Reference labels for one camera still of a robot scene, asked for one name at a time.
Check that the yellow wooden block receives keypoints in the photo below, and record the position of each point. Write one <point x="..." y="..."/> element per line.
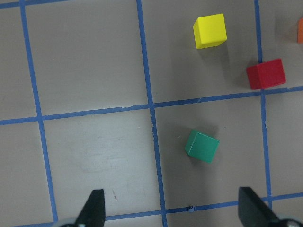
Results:
<point x="209" y="31"/>

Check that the orange wooden block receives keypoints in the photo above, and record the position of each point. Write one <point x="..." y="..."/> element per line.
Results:
<point x="300" y="31"/>

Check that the green wooden block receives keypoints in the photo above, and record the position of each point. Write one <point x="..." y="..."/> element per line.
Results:
<point x="201" y="146"/>

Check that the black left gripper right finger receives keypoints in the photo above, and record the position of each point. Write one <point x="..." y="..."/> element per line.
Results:
<point x="253" y="212"/>

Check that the red wooden block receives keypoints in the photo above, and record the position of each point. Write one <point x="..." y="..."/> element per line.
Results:
<point x="266" y="75"/>

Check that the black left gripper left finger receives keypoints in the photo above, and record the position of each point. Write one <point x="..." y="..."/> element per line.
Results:
<point x="93" y="213"/>

